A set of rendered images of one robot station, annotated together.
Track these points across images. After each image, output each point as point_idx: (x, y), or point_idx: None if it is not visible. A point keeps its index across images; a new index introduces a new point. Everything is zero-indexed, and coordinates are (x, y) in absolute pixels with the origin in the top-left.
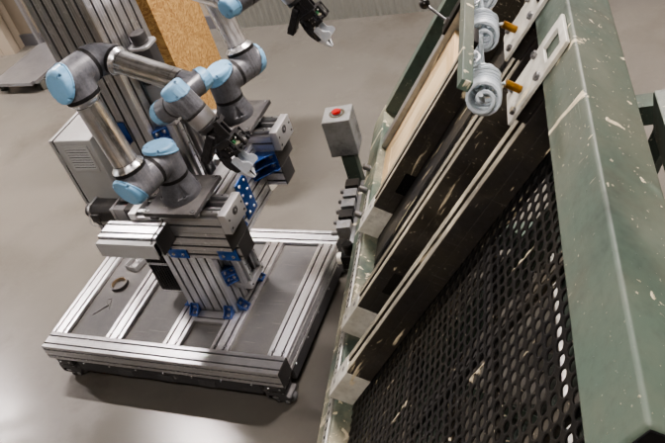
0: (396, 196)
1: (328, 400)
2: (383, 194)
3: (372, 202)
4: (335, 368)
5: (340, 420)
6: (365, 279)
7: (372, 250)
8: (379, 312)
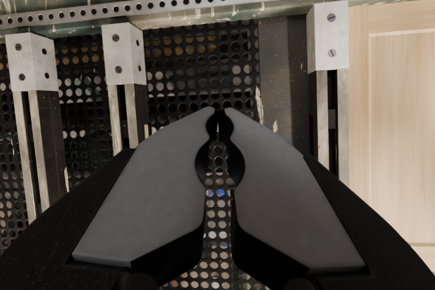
0: (311, 109)
1: None
2: (315, 102)
3: (334, 61)
4: (59, 13)
5: (2, 39)
6: (215, 19)
7: (278, 14)
8: (43, 177)
